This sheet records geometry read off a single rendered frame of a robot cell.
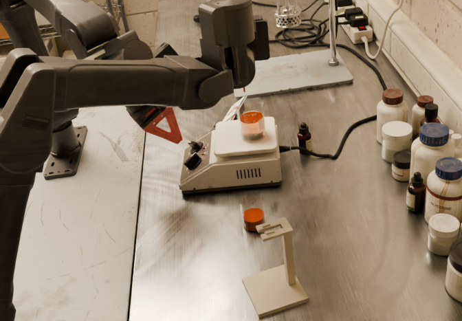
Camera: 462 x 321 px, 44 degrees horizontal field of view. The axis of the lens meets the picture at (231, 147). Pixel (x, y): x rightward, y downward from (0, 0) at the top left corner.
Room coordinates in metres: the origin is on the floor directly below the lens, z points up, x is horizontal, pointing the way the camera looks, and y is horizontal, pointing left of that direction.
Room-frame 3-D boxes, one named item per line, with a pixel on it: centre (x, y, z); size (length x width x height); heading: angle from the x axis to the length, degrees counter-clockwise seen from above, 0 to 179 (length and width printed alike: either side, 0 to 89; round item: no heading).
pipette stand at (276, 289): (0.62, -0.03, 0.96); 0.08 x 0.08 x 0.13; 12
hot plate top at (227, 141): (0.94, -0.03, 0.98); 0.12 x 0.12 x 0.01; 84
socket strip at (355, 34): (1.67, -0.41, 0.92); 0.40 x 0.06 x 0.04; 0
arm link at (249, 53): (0.76, -0.03, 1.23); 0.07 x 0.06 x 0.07; 174
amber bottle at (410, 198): (0.75, -0.30, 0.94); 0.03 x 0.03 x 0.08
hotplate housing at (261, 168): (0.95, -0.01, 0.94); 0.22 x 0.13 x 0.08; 84
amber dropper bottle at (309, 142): (0.98, -0.15, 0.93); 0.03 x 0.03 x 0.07
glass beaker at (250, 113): (0.93, -0.04, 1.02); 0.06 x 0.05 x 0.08; 75
